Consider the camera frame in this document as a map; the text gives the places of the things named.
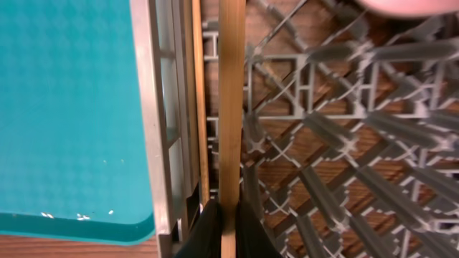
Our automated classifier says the grey dishwasher rack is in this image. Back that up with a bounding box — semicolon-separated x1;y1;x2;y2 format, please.
130;1;458;257

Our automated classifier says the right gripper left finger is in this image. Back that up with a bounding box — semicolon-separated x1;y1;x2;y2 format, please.
175;200;222;258

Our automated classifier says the teal plastic serving tray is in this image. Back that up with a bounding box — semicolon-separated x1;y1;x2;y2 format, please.
1;0;155;245

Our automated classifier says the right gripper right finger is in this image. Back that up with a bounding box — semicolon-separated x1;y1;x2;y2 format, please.
235;201;282;258

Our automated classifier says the wooden chopstick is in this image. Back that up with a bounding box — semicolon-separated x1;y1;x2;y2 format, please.
218;0;246;258
191;0;210;206

